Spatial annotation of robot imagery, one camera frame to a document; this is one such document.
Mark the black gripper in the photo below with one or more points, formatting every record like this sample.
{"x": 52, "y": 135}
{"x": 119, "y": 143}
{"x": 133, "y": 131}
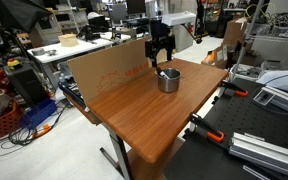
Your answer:
{"x": 160, "y": 33}

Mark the black and white marker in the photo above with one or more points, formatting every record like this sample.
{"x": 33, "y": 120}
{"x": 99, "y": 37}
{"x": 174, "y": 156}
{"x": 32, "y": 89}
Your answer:
{"x": 164, "y": 74}

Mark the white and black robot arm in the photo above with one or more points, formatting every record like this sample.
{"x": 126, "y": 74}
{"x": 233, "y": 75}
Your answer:
{"x": 174, "y": 16}

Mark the black computer monitor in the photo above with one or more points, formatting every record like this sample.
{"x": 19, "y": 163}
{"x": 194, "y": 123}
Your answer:
{"x": 136, "y": 6}

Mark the brown cardboard board red print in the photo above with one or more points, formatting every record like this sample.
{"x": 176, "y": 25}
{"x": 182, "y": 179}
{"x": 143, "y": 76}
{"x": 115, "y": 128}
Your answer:
{"x": 107, "y": 71}

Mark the brown cardboard box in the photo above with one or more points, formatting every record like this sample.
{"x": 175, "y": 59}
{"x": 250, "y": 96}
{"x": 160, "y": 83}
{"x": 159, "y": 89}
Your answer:
{"x": 234, "y": 31}

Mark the black orange bar clamp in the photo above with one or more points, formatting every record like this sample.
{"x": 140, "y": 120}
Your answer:
{"x": 205, "y": 128}
{"x": 234, "y": 88}

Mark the white plastic bin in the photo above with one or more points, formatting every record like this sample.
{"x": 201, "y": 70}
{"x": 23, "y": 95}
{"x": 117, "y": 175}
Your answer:
{"x": 247, "y": 71}

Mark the white work table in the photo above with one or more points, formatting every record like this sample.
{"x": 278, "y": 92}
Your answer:
{"x": 74, "y": 48}

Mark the small cardboard box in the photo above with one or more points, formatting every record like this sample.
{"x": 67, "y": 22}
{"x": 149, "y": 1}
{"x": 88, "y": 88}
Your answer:
{"x": 68, "y": 40}

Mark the black keyboard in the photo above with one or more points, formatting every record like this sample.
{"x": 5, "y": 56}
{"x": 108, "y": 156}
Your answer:
{"x": 72, "y": 91}

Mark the black perforated breadboard table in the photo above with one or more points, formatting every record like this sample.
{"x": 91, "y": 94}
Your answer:
{"x": 237, "y": 116}

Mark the grey control box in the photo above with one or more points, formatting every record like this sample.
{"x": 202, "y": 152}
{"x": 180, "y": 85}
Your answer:
{"x": 263, "y": 96}

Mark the grey metal table leg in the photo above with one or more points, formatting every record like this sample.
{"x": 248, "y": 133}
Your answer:
{"x": 120, "y": 153}

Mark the grey tape roll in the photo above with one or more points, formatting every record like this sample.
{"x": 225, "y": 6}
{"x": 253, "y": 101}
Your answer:
{"x": 38, "y": 51}

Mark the light blue cloth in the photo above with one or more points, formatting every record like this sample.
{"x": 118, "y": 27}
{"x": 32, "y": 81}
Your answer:
{"x": 284, "y": 80}

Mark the blue plastic bin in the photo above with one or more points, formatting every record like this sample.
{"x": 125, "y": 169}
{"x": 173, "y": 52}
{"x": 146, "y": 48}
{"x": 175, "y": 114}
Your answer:
{"x": 39, "y": 113}

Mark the black equipment case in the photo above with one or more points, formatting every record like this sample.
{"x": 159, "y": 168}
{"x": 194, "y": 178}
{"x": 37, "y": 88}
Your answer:
{"x": 27, "y": 83}

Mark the black photo umbrella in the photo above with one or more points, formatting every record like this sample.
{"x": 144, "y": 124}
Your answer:
{"x": 20, "y": 13}

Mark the silver aluminium extrusion beam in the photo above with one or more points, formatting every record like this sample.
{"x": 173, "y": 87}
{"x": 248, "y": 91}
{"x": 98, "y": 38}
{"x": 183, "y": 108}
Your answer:
{"x": 267, "y": 155}

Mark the yellow red emergency stop button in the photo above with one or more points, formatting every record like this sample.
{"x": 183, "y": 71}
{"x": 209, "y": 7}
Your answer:
{"x": 13, "y": 63}

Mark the red plastic basket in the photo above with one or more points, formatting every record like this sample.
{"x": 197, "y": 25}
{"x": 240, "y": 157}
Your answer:
{"x": 4, "y": 123}

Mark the grey metal rail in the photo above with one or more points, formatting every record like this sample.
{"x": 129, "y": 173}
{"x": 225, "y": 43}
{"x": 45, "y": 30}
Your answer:
{"x": 287, "y": 100}

